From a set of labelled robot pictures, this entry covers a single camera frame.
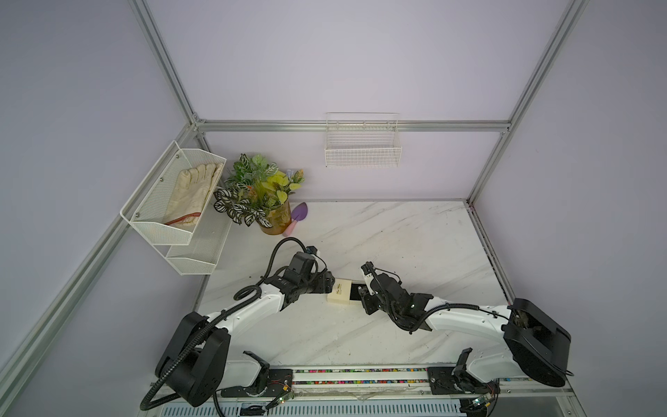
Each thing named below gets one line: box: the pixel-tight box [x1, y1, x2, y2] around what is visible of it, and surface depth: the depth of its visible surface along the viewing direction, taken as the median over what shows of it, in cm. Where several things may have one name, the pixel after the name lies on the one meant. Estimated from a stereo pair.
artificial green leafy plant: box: [213, 153, 305, 228], surface depth 94 cm
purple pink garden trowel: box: [283, 201, 309, 238], surface depth 117 cm
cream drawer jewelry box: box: [326, 278, 367, 306], surface depth 90 cm
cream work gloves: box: [165, 163, 224, 228], surface depth 79 cm
